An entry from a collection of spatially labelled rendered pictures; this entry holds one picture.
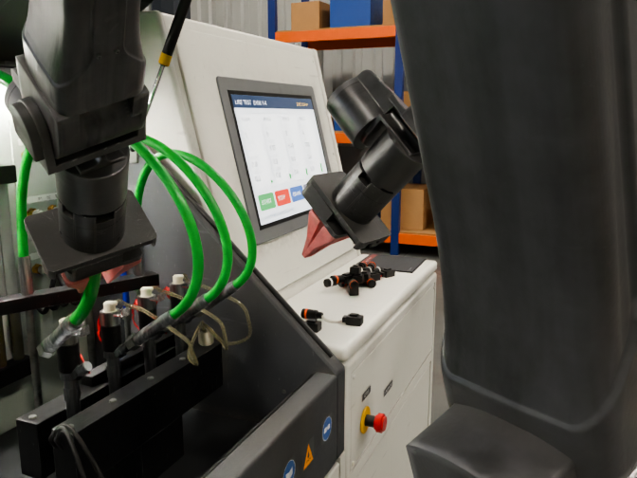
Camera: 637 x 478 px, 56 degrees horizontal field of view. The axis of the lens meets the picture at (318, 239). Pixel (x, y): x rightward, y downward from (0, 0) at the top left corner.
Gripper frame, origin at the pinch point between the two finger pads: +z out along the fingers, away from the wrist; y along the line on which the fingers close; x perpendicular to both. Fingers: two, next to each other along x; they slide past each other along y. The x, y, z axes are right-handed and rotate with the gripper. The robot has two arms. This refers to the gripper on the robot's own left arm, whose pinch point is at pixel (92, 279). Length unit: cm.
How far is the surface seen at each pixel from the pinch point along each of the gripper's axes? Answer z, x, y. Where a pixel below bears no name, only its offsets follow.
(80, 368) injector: 21.2, 0.0, 1.6
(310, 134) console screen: 46, -45, -74
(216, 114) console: 24, -39, -40
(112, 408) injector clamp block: 26.2, 5.1, -0.7
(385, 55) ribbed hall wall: 342, -348, -487
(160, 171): 2.8, -13.3, -14.2
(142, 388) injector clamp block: 29.5, 3.3, -6.1
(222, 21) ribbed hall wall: 420, -536, -386
